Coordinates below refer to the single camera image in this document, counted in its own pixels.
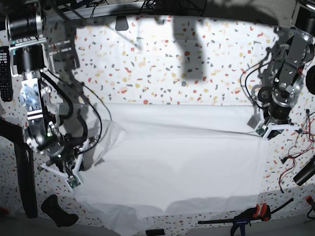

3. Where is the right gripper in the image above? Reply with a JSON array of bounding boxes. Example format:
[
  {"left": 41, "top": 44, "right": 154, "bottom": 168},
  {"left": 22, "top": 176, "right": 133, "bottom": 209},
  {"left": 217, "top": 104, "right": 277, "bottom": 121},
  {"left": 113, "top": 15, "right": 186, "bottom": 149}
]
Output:
[{"left": 39, "top": 140, "right": 95, "bottom": 182}]

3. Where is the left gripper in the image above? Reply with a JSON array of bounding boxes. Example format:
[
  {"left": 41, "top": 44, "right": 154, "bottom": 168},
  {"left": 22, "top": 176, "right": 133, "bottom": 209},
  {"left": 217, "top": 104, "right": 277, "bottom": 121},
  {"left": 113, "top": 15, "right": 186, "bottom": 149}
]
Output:
[{"left": 256, "top": 117, "right": 302, "bottom": 140}]

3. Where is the white T-shirt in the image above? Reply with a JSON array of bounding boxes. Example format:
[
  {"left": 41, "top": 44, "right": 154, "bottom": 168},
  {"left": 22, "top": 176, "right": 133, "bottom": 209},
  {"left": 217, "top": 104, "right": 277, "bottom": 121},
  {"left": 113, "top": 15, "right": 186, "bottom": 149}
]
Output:
[{"left": 74, "top": 104, "right": 269, "bottom": 236}]

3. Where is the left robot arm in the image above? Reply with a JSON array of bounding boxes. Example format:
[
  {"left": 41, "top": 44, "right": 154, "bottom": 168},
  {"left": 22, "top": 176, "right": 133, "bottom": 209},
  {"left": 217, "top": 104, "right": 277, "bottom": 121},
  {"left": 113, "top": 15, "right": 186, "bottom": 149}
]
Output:
[{"left": 241, "top": 27, "right": 315, "bottom": 140}]

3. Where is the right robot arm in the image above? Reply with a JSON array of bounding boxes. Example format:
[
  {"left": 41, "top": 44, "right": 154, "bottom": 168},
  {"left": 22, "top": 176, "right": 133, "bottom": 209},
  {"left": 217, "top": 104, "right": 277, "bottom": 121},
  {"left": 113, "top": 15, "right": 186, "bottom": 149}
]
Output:
[{"left": 0, "top": 0, "right": 91, "bottom": 188}]

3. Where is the black cylinder tube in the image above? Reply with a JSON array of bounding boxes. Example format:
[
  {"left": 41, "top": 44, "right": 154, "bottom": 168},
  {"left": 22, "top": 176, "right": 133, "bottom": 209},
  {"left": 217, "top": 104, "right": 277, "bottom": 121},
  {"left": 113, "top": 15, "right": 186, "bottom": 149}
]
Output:
[{"left": 293, "top": 156, "right": 315, "bottom": 186}]

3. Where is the black round object right edge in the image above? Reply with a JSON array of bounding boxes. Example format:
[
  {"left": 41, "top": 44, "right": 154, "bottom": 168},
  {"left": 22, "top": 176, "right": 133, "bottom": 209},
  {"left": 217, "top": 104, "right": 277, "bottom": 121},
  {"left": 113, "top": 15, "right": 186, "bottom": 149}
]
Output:
[{"left": 306, "top": 66, "right": 315, "bottom": 95}]

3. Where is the black orange bar clamp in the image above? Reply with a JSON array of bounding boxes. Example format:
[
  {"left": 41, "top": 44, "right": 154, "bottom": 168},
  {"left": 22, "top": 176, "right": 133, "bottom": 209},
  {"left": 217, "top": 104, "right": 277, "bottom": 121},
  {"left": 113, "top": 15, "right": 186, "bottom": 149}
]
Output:
[{"left": 198, "top": 198, "right": 294, "bottom": 236}]

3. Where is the small black rectangular device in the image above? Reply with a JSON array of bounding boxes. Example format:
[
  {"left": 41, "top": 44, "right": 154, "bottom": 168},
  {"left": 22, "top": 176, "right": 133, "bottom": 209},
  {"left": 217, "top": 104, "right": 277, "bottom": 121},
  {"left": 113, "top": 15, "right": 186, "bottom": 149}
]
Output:
[{"left": 145, "top": 229, "right": 165, "bottom": 236}]

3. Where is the black TV remote control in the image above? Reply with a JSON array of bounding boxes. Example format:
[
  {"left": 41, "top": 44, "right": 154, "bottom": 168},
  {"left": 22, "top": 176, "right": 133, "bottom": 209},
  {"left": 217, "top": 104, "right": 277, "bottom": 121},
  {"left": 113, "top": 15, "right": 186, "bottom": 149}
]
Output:
[{"left": 0, "top": 46, "right": 13, "bottom": 102}]

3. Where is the terrazzo pattern table cloth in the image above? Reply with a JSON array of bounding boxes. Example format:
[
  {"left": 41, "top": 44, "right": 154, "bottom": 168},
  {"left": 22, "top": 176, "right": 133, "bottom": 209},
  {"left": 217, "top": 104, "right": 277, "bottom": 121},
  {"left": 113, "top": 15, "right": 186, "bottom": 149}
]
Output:
[{"left": 34, "top": 16, "right": 315, "bottom": 235}]

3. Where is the dark phone at table top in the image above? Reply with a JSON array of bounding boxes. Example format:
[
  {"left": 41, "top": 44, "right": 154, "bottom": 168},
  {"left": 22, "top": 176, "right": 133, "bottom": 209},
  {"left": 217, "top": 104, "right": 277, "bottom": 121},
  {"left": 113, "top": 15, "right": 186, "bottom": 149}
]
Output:
[{"left": 115, "top": 15, "right": 128, "bottom": 31}]

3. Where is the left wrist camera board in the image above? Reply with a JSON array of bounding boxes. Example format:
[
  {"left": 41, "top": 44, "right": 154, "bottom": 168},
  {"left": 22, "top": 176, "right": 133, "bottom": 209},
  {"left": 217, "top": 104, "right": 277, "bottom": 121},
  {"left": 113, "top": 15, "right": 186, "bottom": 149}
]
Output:
[{"left": 255, "top": 123, "right": 268, "bottom": 137}]

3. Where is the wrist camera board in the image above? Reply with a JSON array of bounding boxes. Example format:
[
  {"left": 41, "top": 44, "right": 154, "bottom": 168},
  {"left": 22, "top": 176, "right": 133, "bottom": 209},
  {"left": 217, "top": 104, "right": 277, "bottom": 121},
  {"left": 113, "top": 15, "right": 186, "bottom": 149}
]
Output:
[
  {"left": 255, "top": 123, "right": 268, "bottom": 137},
  {"left": 65, "top": 176, "right": 82, "bottom": 190}
]

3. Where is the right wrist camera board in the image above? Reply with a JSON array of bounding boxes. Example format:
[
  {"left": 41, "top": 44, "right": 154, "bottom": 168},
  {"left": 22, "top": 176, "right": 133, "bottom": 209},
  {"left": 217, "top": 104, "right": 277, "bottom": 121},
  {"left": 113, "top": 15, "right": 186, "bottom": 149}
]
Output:
[{"left": 65, "top": 176, "right": 82, "bottom": 190}]

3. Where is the red black wire bundle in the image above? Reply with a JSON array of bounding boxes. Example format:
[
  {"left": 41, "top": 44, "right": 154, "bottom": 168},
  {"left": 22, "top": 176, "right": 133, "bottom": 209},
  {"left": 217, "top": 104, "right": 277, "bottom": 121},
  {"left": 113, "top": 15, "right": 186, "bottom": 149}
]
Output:
[{"left": 278, "top": 109, "right": 315, "bottom": 194}]

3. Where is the black L-shaped bracket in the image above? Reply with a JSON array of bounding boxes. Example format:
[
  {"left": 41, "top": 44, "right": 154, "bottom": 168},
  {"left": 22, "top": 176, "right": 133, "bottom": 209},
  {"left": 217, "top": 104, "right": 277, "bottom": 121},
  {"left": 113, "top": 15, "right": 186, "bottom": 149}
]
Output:
[{"left": 0, "top": 119, "right": 38, "bottom": 219}]

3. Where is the aluminium rail at top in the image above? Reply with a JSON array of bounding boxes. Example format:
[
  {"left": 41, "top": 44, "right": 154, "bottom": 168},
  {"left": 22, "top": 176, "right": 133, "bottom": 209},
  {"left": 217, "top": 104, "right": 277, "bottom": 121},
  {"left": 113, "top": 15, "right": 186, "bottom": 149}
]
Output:
[{"left": 40, "top": 5, "right": 111, "bottom": 22}]

